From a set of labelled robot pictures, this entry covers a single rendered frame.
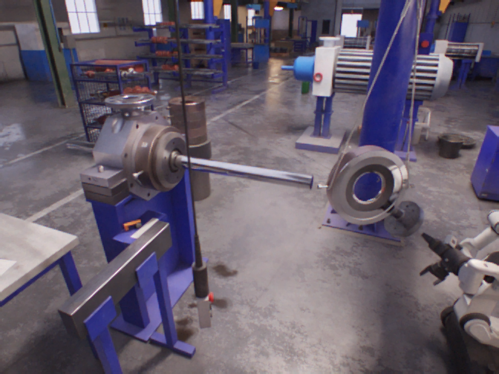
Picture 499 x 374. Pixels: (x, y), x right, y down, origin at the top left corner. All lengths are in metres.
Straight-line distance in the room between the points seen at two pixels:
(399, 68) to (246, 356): 2.35
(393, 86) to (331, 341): 1.96
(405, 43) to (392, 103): 0.46
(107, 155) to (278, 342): 1.50
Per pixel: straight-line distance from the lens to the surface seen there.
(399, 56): 2.83
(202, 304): 1.03
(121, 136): 1.76
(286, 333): 2.24
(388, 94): 2.86
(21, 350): 2.57
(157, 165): 1.71
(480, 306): 2.02
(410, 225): 1.71
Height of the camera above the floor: 1.78
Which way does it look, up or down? 28 degrees down
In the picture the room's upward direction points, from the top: straight up
